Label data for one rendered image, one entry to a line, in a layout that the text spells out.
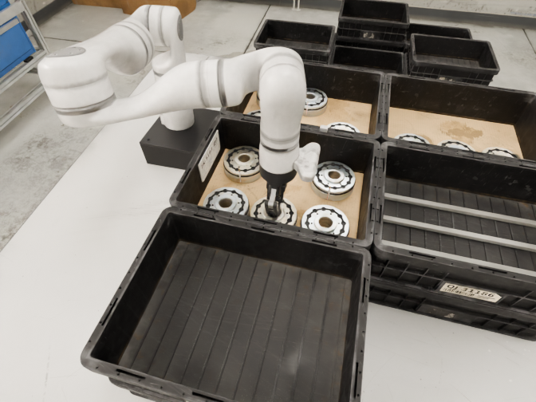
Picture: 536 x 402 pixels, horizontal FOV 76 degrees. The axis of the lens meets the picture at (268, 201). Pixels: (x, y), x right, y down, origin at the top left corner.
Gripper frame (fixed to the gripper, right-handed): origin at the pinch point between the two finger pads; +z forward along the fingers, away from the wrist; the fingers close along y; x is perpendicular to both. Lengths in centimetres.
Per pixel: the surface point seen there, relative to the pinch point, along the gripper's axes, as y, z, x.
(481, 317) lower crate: 11.9, 8.9, 45.9
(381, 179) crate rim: -5.8, -7.9, 20.9
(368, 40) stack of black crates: -162, 38, 21
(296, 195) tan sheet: -5.5, 2.3, 3.6
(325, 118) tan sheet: -36.4, 2.4, 6.5
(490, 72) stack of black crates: -122, 27, 77
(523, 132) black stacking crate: -40, -1, 59
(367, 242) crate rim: 10.6, -7.9, 18.8
